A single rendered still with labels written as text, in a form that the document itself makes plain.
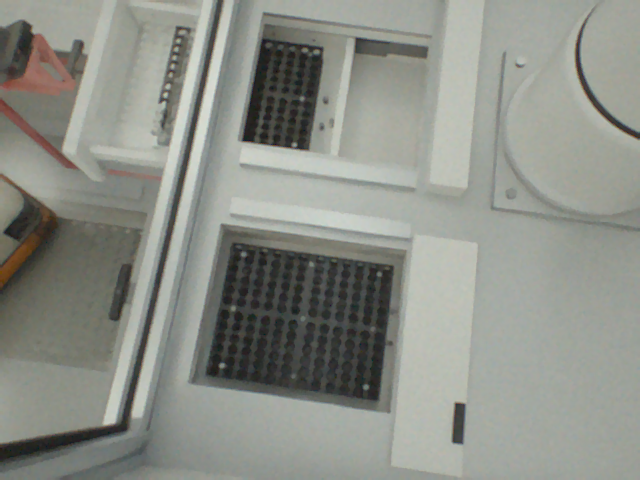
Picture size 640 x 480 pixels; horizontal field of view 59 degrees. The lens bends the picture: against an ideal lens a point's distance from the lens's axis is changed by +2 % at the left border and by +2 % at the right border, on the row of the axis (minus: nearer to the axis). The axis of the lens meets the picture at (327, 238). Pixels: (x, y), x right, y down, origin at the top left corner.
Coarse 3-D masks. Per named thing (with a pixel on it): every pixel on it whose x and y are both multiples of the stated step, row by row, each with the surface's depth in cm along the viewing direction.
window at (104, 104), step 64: (0, 0) 31; (64, 0) 37; (128, 0) 47; (192, 0) 63; (0, 64) 31; (64, 64) 38; (128, 64) 48; (192, 64) 66; (0, 128) 32; (64, 128) 39; (128, 128) 50; (0, 192) 33; (64, 192) 40; (128, 192) 52; (0, 256) 34; (64, 256) 42; (128, 256) 54; (0, 320) 35; (64, 320) 43; (128, 320) 57; (0, 384) 36; (64, 384) 45; (128, 384) 60
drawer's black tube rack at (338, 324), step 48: (240, 288) 74; (288, 288) 78; (336, 288) 74; (384, 288) 77; (240, 336) 72; (288, 336) 76; (336, 336) 73; (384, 336) 73; (288, 384) 71; (336, 384) 71
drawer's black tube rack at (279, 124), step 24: (264, 48) 83; (288, 48) 83; (312, 48) 84; (264, 72) 86; (288, 72) 86; (312, 72) 83; (264, 96) 81; (288, 96) 81; (312, 96) 85; (264, 120) 84; (288, 120) 81; (312, 120) 84; (264, 144) 83; (288, 144) 80
